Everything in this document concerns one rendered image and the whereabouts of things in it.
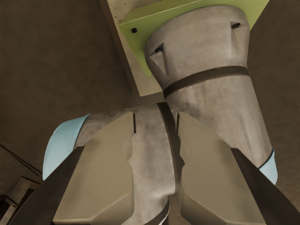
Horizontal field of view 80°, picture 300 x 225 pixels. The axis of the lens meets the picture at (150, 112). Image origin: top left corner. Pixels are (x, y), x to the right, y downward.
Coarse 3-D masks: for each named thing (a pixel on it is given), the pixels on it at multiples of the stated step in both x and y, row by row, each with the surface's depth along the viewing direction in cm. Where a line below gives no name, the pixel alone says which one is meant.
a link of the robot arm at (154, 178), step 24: (72, 120) 28; (96, 120) 26; (144, 120) 25; (48, 144) 24; (72, 144) 23; (144, 144) 23; (168, 144) 23; (48, 168) 22; (144, 168) 23; (168, 168) 23; (144, 192) 24; (168, 192) 26; (144, 216) 24
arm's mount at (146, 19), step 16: (176, 0) 32; (192, 0) 26; (208, 0) 24; (224, 0) 25; (240, 0) 26; (256, 0) 26; (128, 16) 32; (144, 16) 26; (160, 16) 26; (256, 16) 30; (128, 32) 28; (144, 32) 29; (144, 64) 40
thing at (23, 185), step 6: (24, 180) 99; (30, 180) 99; (18, 186) 102; (24, 186) 102; (30, 186) 102; (36, 186) 102; (12, 192) 106; (18, 192) 106; (24, 192) 106; (30, 192) 102; (24, 198) 98; (18, 204) 99; (12, 216) 90
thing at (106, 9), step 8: (104, 0) 51; (104, 8) 52; (112, 24) 54; (112, 32) 56; (120, 40) 57; (120, 48) 58; (120, 56) 60; (128, 64) 61; (128, 72) 63; (136, 88) 66
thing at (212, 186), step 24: (192, 120) 11; (192, 144) 9; (216, 144) 9; (192, 168) 8; (216, 168) 8; (192, 192) 7; (216, 192) 7; (240, 192) 7; (192, 216) 7; (216, 216) 6; (240, 216) 6
